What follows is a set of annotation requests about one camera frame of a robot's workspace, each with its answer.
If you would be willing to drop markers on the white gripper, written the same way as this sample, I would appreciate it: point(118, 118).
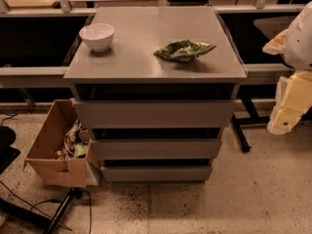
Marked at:
point(300, 43)

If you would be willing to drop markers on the grey bottom drawer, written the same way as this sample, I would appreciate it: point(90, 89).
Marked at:
point(156, 174)

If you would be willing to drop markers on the grey drawer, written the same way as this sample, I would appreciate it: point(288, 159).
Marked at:
point(129, 149)
point(156, 174)
point(154, 114)

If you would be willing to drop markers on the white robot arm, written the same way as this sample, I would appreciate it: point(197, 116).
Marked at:
point(295, 42)

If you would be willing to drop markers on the grey drawer cabinet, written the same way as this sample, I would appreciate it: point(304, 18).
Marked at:
point(128, 71)

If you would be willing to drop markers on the grey middle drawer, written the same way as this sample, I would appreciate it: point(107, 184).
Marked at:
point(129, 149)

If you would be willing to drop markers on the grey top drawer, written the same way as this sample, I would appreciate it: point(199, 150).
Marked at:
point(154, 114)

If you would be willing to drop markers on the open cardboard box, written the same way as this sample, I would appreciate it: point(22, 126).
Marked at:
point(46, 153)

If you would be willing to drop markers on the green leaf-shaped dish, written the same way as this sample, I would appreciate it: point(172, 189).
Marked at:
point(183, 51)

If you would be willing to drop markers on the white ceramic bowl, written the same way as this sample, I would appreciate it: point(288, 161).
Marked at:
point(97, 36)

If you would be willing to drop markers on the green packet in box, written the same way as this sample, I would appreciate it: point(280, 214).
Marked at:
point(79, 150)

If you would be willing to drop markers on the black stand leg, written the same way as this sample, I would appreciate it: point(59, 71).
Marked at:
point(71, 194)

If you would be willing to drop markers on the black object at left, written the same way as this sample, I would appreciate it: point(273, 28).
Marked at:
point(7, 152)

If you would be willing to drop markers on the black table frame leg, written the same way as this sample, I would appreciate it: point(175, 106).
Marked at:
point(252, 120)

